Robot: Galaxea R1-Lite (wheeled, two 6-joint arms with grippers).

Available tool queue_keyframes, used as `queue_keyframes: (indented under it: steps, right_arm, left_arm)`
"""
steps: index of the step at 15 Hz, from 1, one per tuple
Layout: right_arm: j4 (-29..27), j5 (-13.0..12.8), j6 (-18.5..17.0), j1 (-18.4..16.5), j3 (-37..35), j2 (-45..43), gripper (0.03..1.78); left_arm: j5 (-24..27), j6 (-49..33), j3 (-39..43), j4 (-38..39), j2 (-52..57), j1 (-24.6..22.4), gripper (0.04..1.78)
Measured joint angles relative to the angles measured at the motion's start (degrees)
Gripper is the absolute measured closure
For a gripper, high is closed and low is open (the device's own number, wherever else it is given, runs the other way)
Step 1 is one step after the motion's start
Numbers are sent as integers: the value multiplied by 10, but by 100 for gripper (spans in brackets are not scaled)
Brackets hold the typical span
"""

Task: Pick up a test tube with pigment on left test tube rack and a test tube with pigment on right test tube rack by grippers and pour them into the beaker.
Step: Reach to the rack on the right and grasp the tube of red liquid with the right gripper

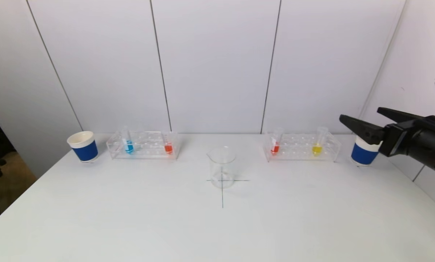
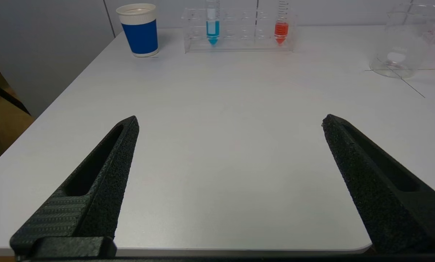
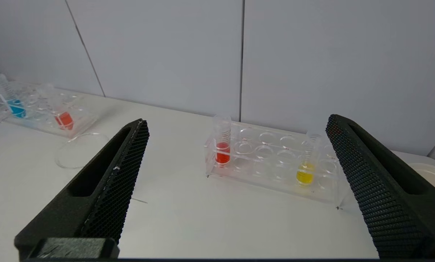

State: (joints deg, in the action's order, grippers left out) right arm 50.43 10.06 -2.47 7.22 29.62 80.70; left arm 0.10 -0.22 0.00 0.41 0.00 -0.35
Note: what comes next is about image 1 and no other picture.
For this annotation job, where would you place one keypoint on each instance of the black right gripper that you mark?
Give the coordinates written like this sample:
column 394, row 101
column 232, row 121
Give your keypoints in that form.
column 392, row 139

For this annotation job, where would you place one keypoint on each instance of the test tube with red pigment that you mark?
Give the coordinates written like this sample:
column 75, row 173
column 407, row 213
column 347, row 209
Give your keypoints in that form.
column 275, row 148

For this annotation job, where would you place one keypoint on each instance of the test tube with yellow pigment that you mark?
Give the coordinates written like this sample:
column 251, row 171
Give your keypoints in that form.
column 316, row 149

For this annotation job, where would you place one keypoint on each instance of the clear acrylic test tube rack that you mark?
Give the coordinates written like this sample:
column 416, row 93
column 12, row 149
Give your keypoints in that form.
column 146, row 146
column 297, row 147

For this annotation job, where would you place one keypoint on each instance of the clear glass beaker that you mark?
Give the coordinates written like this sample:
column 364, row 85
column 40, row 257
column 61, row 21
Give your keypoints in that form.
column 223, row 171

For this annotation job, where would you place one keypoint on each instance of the test tube with orange pigment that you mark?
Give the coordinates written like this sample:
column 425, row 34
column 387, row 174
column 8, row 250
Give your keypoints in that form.
column 168, row 148

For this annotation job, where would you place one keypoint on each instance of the test tube with blue pigment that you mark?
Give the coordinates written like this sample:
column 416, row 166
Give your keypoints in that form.
column 129, row 147

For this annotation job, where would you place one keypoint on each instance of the blue white paper cup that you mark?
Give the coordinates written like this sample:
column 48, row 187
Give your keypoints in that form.
column 84, row 151
column 363, row 154

